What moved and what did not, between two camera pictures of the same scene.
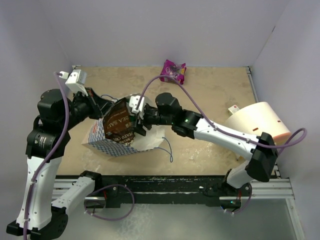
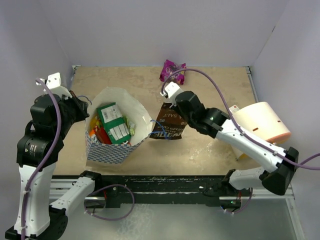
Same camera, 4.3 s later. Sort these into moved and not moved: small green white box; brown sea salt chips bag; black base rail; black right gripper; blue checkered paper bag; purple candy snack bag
Moved: black right gripper; brown sea salt chips bag; blue checkered paper bag
Not moved: small green white box; black base rail; purple candy snack bag
